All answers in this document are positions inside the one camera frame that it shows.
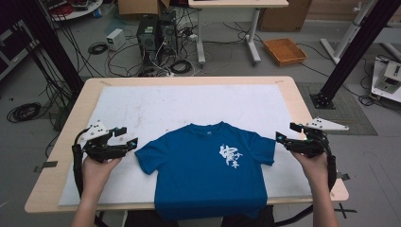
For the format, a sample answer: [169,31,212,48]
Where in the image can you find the black equipment cart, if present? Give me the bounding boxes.
[0,18,41,81]

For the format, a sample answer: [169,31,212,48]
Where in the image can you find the grey floor mat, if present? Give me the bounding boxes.
[296,81,378,137]

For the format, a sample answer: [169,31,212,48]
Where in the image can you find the white electronic device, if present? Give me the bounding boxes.
[371,56,401,104]

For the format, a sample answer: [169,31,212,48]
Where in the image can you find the round white table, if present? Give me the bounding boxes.
[44,0,104,22]

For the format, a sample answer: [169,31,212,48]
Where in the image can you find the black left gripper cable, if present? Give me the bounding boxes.
[71,127,93,198]

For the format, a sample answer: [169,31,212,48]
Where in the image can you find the coiled black cable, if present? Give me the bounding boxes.
[169,59,193,76]
[87,41,109,56]
[6,101,43,124]

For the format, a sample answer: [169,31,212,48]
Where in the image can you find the blue t-shirt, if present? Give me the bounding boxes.
[134,121,277,222]

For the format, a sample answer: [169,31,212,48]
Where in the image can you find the orange tray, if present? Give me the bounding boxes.
[262,38,308,67]

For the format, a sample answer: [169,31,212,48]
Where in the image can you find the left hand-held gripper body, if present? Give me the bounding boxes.
[77,119,130,164]

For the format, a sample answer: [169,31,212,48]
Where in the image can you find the person's left hand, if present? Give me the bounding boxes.
[81,155,123,198]

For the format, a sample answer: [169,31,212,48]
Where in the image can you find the white desk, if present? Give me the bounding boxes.
[187,0,289,66]

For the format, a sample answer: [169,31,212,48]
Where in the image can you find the white table mat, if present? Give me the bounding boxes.
[58,83,313,207]

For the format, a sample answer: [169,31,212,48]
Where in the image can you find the black metal frame post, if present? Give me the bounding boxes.
[17,0,85,97]
[309,0,401,111]

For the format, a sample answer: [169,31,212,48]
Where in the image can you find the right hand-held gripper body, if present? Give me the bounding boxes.
[285,117,350,159]

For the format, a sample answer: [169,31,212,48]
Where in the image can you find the cardboard box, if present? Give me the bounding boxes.
[117,0,171,17]
[257,0,314,33]

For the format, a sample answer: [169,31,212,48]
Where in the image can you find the white power supply box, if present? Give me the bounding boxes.
[105,27,127,52]

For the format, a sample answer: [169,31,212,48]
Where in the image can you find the white metal stand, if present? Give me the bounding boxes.
[320,0,379,65]

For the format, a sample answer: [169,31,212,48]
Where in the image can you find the person's dark pants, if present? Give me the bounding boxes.
[124,205,276,227]

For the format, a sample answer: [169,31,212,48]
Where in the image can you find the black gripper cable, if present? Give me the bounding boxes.
[321,133,339,192]
[71,127,93,198]

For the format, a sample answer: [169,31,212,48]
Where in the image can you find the black computer tower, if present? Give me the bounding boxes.
[158,10,180,55]
[136,15,159,65]

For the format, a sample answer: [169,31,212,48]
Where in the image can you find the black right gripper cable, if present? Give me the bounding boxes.
[321,133,339,192]

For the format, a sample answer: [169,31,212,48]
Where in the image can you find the person's right hand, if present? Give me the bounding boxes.
[290,150,329,191]

